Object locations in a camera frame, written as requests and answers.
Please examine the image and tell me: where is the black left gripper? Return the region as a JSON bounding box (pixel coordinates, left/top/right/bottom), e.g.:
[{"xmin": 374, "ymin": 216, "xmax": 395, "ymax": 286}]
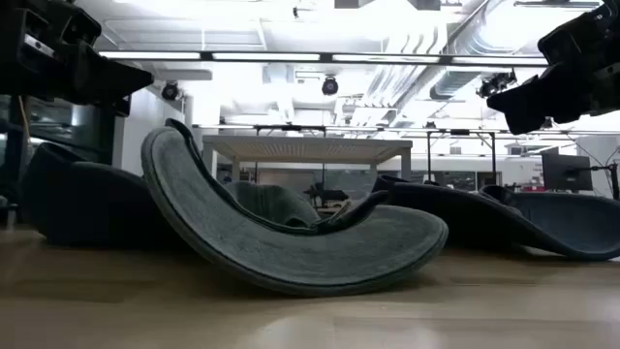
[{"xmin": 0, "ymin": 0, "xmax": 155, "ymax": 117}]

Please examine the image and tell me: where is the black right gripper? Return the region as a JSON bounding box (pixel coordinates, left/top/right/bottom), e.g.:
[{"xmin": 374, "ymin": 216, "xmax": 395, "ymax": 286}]
[{"xmin": 486, "ymin": 0, "xmax": 620, "ymax": 136}]

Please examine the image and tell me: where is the navy baseball cap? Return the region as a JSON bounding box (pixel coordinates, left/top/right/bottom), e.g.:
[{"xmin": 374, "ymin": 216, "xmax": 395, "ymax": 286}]
[
  {"xmin": 371, "ymin": 174, "xmax": 524, "ymax": 253},
  {"xmin": 21, "ymin": 142, "xmax": 166, "ymax": 248}
]

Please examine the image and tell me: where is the black spotlight cluster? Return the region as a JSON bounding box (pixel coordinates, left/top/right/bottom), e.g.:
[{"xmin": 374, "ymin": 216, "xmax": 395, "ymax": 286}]
[{"xmin": 476, "ymin": 69, "xmax": 518, "ymax": 100}]

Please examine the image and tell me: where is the dark glass partition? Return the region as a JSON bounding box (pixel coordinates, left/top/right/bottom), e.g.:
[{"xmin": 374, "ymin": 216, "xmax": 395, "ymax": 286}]
[{"xmin": 0, "ymin": 94, "xmax": 120, "ymax": 209}]

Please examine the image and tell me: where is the black computer monitor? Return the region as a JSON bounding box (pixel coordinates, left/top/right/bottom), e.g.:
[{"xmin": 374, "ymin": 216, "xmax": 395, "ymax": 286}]
[{"xmin": 541, "ymin": 152, "xmax": 594, "ymax": 193}]

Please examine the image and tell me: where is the long linear light strip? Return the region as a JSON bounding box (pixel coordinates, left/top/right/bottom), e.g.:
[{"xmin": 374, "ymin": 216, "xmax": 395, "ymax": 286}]
[{"xmin": 96, "ymin": 49, "xmax": 551, "ymax": 69}]

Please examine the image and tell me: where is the white perforated metal shelf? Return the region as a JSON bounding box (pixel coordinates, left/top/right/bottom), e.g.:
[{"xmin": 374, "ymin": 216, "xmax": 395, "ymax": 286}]
[{"xmin": 201, "ymin": 134, "xmax": 414, "ymax": 183}]

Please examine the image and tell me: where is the yellow power cord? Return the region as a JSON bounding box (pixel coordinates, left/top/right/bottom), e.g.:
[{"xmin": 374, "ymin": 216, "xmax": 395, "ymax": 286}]
[{"xmin": 17, "ymin": 95, "xmax": 32, "ymax": 144}]

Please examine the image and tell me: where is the silver ventilation duct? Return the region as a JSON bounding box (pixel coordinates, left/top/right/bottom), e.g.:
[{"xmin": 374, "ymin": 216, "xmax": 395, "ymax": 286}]
[{"xmin": 428, "ymin": 0, "xmax": 548, "ymax": 102}]

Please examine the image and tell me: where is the black ceiling rail fixture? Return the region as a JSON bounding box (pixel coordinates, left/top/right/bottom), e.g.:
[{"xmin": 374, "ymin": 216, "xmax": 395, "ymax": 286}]
[{"xmin": 512, "ymin": 0, "xmax": 602, "ymax": 9}]

